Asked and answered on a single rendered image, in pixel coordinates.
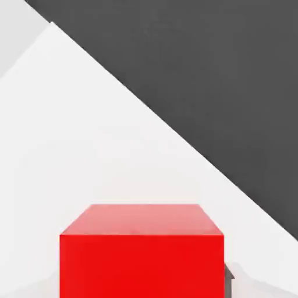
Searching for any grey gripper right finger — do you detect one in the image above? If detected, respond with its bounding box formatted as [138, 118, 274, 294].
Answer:
[223, 261, 298, 298]

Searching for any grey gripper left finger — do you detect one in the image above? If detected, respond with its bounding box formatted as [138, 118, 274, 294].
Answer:
[13, 267, 61, 298]

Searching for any small red cube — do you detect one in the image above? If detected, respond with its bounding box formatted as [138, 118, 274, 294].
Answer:
[59, 204, 225, 298]

